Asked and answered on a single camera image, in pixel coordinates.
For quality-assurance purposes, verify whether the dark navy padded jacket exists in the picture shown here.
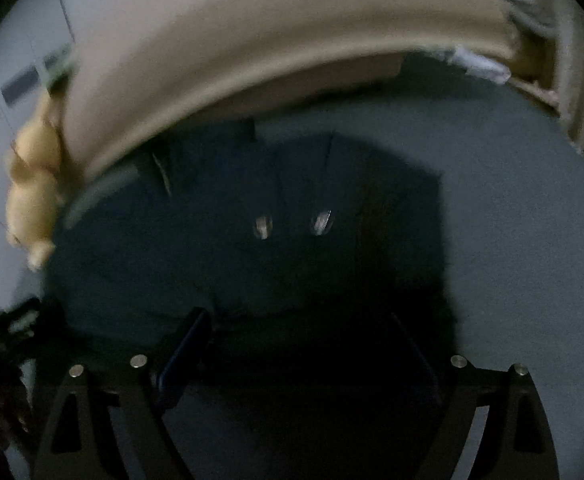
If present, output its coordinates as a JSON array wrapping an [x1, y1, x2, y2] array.
[[40, 122, 454, 479]]

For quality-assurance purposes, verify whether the yellow plush toy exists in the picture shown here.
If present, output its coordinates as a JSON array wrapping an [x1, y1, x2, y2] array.
[[6, 90, 62, 272]]

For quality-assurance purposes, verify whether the grey bed blanket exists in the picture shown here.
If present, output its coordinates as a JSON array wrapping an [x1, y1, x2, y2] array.
[[1, 77, 584, 480]]

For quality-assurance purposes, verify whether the beige upholstered headboard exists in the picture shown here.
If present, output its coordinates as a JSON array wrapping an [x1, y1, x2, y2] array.
[[63, 0, 514, 181]]

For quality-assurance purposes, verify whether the white cloth on bed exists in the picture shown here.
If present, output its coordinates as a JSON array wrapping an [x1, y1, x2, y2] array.
[[447, 47, 512, 84]]

